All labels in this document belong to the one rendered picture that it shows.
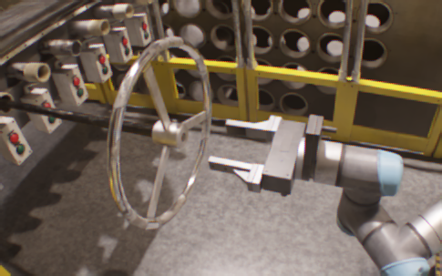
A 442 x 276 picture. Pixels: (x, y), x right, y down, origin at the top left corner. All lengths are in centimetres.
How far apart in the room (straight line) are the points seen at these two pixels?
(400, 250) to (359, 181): 14
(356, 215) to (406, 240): 10
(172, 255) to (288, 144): 103
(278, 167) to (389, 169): 19
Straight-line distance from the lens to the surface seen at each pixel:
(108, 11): 153
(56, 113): 88
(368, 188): 58
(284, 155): 58
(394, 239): 61
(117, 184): 55
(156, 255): 154
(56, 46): 130
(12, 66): 126
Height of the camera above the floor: 128
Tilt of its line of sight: 40 degrees down
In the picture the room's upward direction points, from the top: 8 degrees counter-clockwise
